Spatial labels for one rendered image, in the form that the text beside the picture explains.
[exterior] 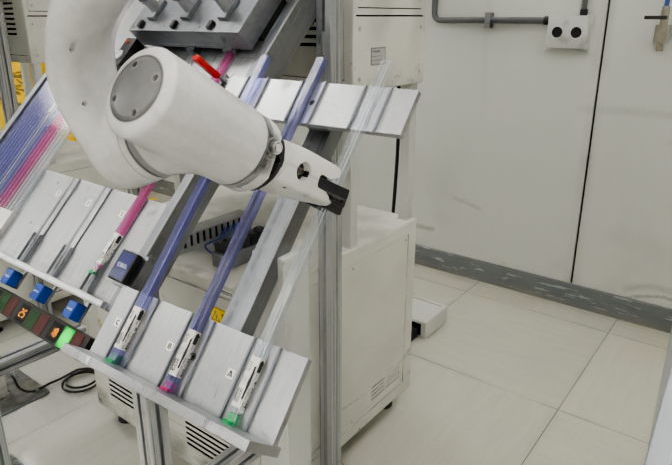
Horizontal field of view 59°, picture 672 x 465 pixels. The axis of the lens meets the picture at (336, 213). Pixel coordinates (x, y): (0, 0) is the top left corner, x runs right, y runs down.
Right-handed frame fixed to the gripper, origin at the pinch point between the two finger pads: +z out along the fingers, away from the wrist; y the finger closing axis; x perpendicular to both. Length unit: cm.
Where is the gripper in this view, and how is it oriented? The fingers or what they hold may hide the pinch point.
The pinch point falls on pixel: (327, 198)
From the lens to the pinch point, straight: 75.7
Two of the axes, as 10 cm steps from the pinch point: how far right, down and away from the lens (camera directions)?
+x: -3.0, 9.5, -1.3
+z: 4.9, 2.7, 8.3
